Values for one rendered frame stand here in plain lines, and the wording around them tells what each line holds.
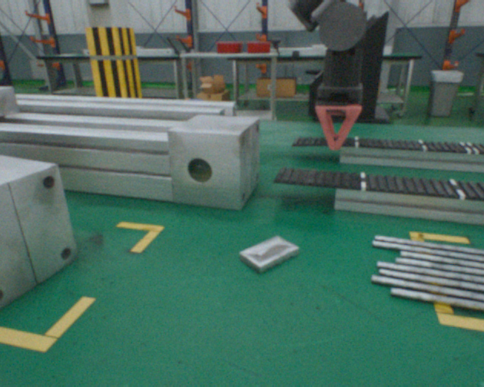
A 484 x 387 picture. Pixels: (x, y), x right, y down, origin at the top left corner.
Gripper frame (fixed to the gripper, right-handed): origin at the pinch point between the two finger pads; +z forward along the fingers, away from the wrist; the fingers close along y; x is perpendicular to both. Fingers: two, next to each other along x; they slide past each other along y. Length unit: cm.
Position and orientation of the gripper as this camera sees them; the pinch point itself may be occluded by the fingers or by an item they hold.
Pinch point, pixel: (335, 141)
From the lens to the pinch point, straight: 63.7
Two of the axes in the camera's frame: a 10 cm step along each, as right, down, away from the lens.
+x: 9.6, 0.9, -2.5
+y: -2.7, 3.7, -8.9
